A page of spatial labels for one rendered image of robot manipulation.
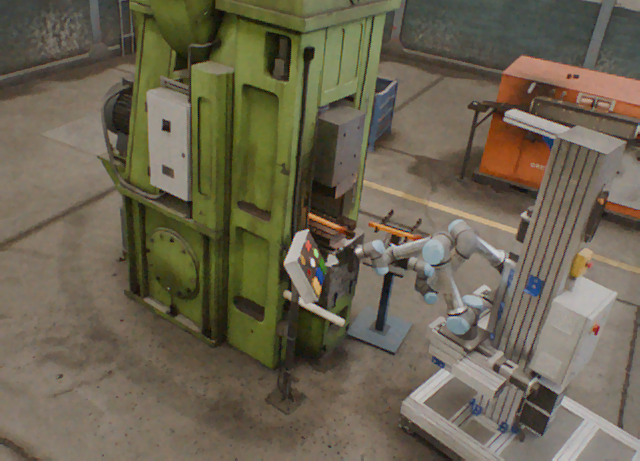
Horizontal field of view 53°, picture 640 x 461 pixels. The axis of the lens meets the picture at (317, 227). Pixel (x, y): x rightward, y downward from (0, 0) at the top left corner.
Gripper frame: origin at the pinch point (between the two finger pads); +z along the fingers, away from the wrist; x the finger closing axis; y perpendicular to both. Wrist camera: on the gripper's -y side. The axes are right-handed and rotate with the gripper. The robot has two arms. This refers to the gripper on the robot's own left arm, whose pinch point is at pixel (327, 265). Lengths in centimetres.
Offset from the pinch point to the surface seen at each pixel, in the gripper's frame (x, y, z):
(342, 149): -37, 51, -26
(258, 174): -29, 57, 26
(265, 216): -24, 31, 32
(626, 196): -327, -195, -195
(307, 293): 27.0, 1.1, 6.6
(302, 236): 0.7, 22.6, 5.4
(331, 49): -43, 105, -42
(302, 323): -38, -59, 53
